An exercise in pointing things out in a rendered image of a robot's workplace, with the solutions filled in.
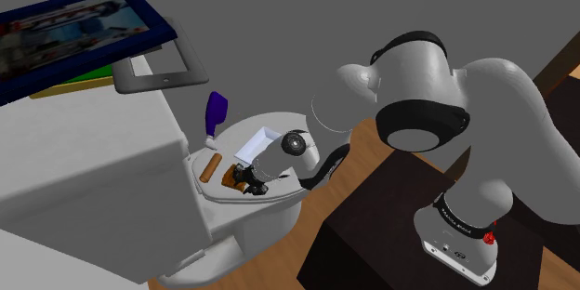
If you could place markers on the grey tablet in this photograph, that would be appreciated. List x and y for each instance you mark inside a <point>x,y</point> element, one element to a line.
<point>154,79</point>

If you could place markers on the green and yellow book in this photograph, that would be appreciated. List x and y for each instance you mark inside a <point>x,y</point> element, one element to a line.
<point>86,81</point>

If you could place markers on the dark robot stand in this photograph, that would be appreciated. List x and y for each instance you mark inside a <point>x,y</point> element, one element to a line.
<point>380,230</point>

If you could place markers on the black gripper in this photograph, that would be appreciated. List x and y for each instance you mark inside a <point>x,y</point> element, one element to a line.
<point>256,185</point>

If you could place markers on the brown wooden block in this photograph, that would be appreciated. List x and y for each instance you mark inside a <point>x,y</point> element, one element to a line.
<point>230,176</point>

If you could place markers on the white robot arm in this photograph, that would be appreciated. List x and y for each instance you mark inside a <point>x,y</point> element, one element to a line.
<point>494,112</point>

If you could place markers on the brown cylinder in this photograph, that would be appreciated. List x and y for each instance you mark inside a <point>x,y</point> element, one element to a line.
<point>211,167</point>

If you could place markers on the white toilet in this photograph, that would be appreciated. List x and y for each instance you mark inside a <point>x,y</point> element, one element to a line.
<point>90,157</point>

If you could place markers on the blue framed picture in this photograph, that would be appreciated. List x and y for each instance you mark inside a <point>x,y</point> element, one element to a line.
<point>68,31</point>

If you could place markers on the purple bottle with white cap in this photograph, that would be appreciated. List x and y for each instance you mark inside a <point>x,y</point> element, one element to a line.
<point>215,110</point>

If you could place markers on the white open box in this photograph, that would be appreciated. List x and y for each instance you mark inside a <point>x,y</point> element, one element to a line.
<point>254,146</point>

